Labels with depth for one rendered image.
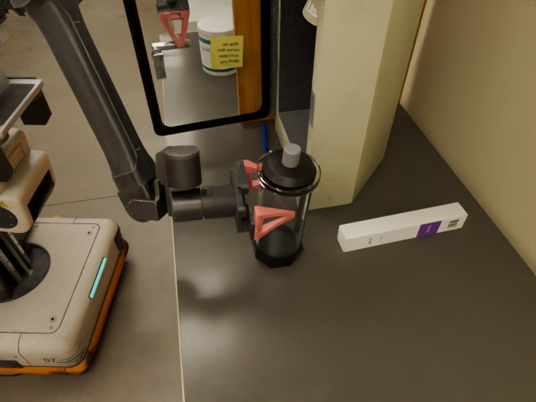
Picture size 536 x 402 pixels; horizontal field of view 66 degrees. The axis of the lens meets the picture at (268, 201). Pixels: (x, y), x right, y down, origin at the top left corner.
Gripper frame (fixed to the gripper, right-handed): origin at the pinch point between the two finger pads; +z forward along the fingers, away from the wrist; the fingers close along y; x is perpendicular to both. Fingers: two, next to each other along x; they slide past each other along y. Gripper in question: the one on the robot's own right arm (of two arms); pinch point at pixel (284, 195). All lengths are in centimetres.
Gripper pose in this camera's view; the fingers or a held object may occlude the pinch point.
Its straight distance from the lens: 74.1
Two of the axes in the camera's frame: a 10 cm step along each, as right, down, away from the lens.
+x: -0.7, 6.8, 7.3
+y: -1.9, -7.3, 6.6
